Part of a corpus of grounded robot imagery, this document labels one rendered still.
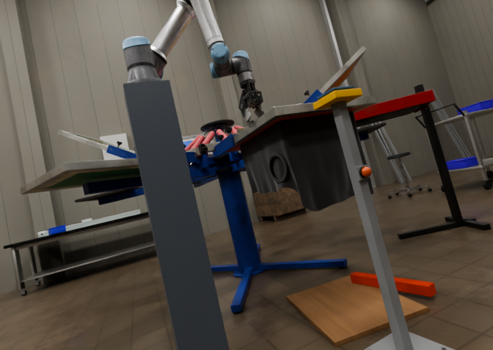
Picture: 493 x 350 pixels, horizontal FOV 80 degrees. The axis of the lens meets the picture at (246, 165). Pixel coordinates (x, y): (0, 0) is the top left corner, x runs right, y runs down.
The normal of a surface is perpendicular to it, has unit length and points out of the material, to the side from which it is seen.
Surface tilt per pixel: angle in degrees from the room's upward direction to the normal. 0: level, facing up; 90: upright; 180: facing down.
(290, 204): 90
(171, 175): 90
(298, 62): 90
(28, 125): 90
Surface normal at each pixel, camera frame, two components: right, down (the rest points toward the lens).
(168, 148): 0.34, -0.16
